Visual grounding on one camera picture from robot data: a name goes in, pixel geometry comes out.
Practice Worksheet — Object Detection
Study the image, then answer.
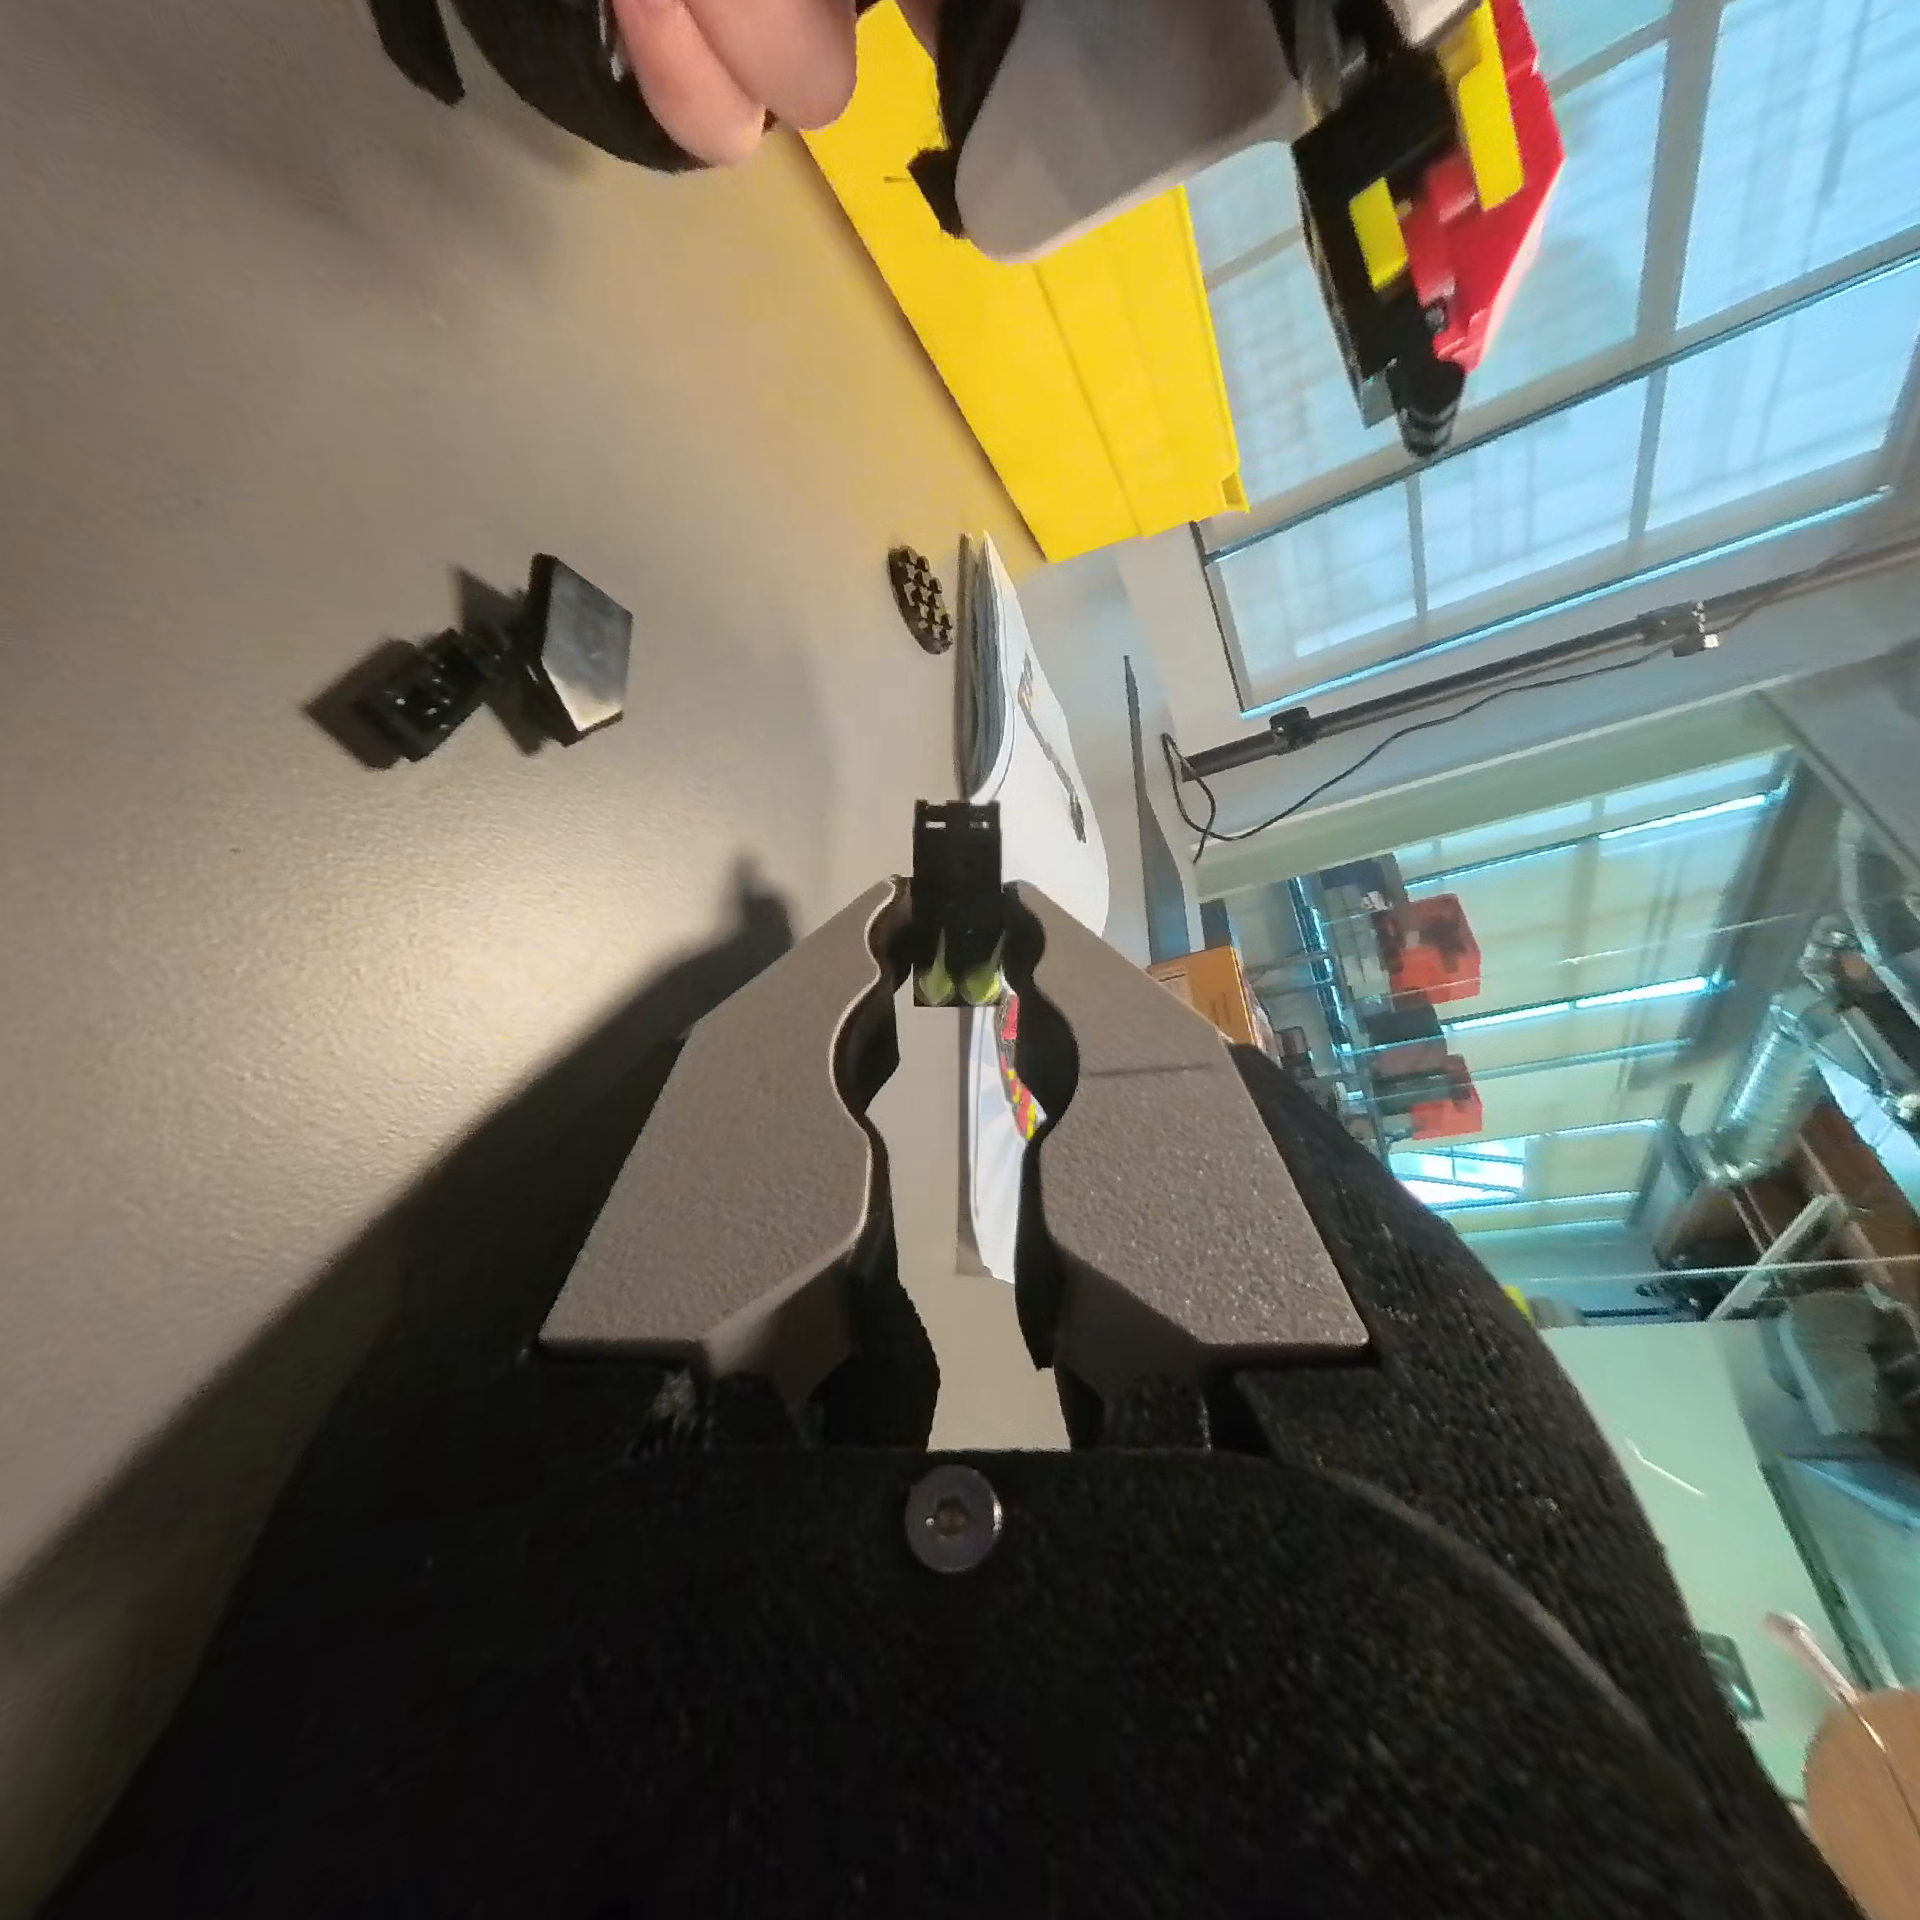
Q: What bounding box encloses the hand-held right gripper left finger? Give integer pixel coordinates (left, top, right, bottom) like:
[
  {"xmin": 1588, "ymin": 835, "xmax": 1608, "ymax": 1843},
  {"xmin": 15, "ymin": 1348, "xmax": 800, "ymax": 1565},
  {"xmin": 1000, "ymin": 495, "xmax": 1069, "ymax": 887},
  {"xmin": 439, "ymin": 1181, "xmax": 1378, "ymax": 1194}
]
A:
[{"xmin": 538, "ymin": 877, "xmax": 911, "ymax": 1412}]

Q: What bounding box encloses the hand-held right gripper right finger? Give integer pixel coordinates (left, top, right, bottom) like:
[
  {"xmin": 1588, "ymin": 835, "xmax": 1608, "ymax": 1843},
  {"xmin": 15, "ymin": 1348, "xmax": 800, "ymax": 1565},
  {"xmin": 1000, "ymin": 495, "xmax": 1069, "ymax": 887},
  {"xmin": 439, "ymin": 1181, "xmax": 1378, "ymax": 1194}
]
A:
[{"xmin": 1006, "ymin": 877, "xmax": 1369, "ymax": 1421}]

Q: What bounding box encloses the red yellow black lego model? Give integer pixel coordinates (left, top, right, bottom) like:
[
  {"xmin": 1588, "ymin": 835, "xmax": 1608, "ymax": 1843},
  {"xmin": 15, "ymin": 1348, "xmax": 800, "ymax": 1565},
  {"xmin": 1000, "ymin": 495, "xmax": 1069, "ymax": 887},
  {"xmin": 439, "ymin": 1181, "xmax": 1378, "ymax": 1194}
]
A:
[{"xmin": 1294, "ymin": 0, "xmax": 1566, "ymax": 461}]

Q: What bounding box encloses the small black lime lego piece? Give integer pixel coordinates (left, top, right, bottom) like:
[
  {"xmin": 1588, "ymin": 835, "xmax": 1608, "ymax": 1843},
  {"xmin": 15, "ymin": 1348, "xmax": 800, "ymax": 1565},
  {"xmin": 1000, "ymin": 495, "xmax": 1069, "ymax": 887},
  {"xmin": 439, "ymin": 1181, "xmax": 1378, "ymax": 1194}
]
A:
[{"xmin": 908, "ymin": 800, "xmax": 1009, "ymax": 1010}]

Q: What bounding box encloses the lego instruction booklet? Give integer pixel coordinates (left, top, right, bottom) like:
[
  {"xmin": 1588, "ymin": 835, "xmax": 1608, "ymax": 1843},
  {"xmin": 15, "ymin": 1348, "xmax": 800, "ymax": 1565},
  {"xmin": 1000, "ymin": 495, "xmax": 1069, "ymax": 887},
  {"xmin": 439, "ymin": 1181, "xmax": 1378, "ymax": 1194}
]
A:
[{"xmin": 949, "ymin": 529, "xmax": 1114, "ymax": 1285}]

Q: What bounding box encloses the round black lego plate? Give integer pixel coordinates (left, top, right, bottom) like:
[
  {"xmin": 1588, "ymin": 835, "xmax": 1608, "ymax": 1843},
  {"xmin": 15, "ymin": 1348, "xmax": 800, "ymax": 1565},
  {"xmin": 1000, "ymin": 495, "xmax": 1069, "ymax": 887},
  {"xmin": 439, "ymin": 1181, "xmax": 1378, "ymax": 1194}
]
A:
[{"xmin": 882, "ymin": 544, "xmax": 962, "ymax": 657}]

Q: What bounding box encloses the person's left hand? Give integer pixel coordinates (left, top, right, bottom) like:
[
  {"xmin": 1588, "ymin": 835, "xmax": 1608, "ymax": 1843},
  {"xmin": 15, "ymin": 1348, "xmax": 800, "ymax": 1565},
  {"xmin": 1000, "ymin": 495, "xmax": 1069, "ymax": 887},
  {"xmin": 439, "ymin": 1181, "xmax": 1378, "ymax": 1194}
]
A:
[{"xmin": 607, "ymin": 0, "xmax": 858, "ymax": 169}]

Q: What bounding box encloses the orange cardboard box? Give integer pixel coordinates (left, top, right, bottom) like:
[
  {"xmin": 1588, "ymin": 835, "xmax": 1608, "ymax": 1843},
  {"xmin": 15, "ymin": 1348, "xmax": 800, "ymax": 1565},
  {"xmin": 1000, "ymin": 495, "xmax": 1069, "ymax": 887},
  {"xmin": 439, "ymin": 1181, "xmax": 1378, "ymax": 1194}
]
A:
[{"xmin": 1151, "ymin": 943, "xmax": 1258, "ymax": 1040}]

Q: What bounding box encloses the yellow box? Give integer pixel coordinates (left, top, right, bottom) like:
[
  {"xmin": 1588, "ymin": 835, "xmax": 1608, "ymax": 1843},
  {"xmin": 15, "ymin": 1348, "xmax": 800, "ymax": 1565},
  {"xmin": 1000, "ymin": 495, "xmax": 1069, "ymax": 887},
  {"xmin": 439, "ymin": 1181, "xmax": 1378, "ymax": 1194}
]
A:
[{"xmin": 800, "ymin": 0, "xmax": 1250, "ymax": 568}]

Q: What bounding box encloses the red box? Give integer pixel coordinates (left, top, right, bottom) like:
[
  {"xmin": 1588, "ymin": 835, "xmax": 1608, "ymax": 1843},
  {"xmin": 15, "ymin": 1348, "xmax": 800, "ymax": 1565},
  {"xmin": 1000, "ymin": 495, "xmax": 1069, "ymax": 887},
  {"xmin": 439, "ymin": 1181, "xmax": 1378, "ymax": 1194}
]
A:
[{"xmin": 1391, "ymin": 1053, "xmax": 1489, "ymax": 1146}]

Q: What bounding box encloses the large window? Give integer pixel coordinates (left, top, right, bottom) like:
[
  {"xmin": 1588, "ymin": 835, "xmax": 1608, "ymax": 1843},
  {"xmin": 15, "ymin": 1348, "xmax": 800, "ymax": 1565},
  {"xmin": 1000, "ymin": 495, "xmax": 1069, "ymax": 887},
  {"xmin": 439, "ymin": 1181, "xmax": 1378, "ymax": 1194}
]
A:
[{"xmin": 1190, "ymin": 0, "xmax": 1920, "ymax": 713}]

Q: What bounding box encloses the black light stand pole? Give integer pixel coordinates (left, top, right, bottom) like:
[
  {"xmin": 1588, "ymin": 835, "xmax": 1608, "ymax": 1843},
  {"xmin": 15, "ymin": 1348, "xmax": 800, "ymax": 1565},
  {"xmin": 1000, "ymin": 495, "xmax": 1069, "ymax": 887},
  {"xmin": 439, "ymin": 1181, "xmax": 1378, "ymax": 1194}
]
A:
[{"xmin": 1167, "ymin": 532, "xmax": 1920, "ymax": 783}]

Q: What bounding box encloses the brown cardboard piece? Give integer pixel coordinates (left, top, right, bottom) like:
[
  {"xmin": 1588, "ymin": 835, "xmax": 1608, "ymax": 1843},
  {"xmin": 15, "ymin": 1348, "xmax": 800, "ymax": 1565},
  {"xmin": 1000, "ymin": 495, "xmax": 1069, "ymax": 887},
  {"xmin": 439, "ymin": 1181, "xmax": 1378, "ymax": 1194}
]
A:
[{"xmin": 1802, "ymin": 1677, "xmax": 1920, "ymax": 1920}]

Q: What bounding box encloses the black cable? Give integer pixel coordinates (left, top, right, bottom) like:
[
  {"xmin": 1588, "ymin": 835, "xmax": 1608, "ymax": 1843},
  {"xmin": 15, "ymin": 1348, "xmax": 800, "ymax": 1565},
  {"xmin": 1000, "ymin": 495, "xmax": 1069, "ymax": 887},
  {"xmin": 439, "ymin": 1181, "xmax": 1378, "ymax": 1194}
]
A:
[{"xmin": 1160, "ymin": 727, "xmax": 1426, "ymax": 864}]

